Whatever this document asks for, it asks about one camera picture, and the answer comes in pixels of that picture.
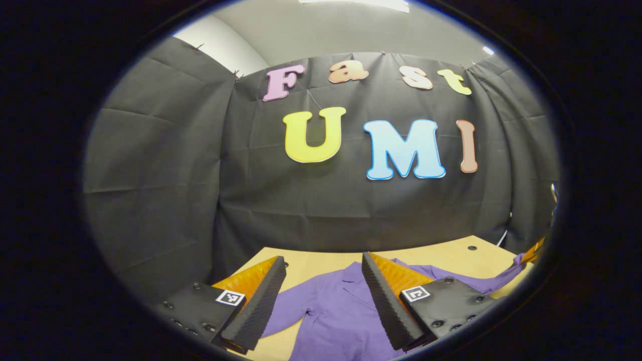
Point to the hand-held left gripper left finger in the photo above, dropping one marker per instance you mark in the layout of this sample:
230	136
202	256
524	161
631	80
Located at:
258	306

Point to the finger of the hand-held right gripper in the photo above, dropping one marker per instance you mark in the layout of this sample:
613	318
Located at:
534	250

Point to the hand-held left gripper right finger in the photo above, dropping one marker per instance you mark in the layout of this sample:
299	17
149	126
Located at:
383	306

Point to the purple collared shirt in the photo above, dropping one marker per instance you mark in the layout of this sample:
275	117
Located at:
331	311

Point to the black backdrop cloth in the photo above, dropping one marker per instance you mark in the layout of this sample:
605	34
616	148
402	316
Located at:
301	200

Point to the small ceiling light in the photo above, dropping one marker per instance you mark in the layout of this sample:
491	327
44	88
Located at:
488	50

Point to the long ceiling light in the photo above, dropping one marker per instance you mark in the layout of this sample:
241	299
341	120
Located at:
381	5

